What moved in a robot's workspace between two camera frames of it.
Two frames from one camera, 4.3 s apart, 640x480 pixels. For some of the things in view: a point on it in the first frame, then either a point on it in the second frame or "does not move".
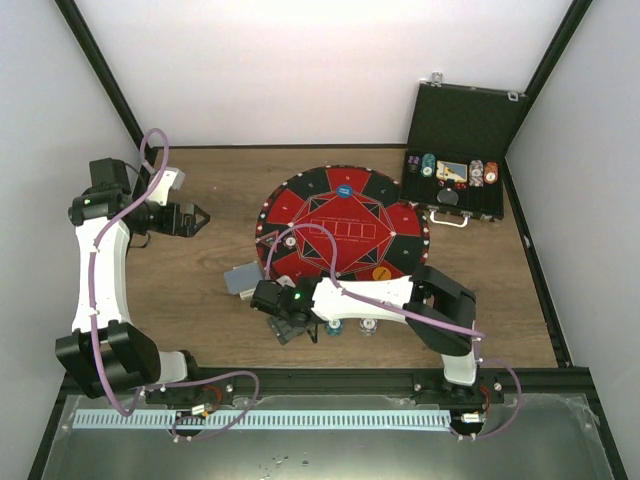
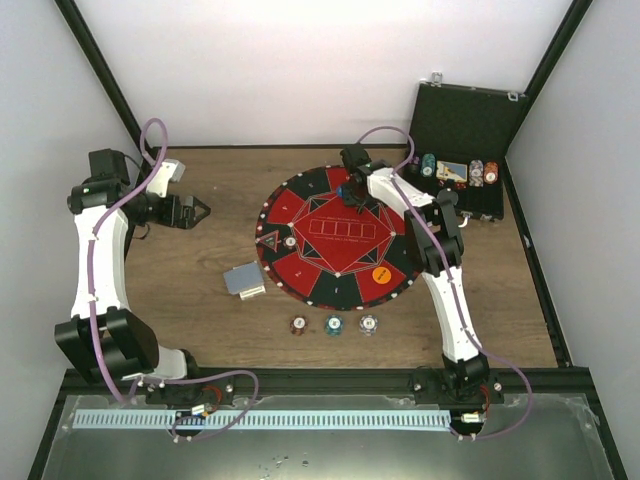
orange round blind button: x=381 y=273 does not move
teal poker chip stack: x=334 y=327 does not move
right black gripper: x=283 y=331 to x=348 y=198
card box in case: x=448 y=170 does not move
